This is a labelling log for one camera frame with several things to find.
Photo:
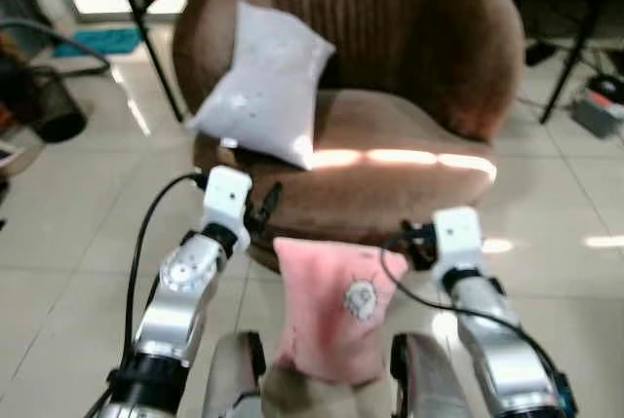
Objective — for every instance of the pink pillow with cartoon print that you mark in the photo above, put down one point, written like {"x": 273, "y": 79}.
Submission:
{"x": 327, "y": 330}

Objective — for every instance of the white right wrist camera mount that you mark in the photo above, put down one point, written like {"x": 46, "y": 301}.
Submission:
{"x": 458, "y": 235}

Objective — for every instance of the grey left robot leg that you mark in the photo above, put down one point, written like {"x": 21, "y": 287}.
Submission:
{"x": 234, "y": 374}

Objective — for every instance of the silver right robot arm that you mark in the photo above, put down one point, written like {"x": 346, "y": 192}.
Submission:
{"x": 502, "y": 350}

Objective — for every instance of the black mesh wastebasket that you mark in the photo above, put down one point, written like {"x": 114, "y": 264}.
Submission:
{"x": 54, "y": 106}

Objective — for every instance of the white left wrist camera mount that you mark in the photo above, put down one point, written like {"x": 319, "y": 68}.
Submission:
{"x": 226, "y": 194}

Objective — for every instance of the black metal stand leg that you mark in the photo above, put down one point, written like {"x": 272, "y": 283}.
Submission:
{"x": 580, "y": 43}

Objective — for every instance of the white square pillow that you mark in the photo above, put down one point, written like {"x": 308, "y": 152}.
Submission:
{"x": 268, "y": 82}

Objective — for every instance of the brown round armchair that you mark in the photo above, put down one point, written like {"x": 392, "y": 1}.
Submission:
{"x": 409, "y": 38}

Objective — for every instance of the teal floor mat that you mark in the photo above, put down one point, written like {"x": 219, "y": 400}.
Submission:
{"x": 97, "y": 41}

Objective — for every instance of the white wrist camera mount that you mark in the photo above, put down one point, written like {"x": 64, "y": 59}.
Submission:
{"x": 458, "y": 235}
{"x": 226, "y": 194}

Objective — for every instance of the grey box device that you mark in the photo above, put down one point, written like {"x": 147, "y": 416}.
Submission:
{"x": 597, "y": 114}

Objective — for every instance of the black metal table frame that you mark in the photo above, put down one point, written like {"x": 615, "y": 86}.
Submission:
{"x": 146, "y": 33}

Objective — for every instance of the black power adapter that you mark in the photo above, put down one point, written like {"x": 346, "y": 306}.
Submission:
{"x": 541, "y": 53}

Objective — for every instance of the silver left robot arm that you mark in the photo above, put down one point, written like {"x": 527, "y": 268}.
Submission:
{"x": 175, "y": 311}

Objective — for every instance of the grey right robot leg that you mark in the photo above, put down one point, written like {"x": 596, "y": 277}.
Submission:
{"x": 429, "y": 379}

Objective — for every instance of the grey robot leg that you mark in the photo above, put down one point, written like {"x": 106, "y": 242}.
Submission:
{"x": 429, "y": 379}
{"x": 234, "y": 374}

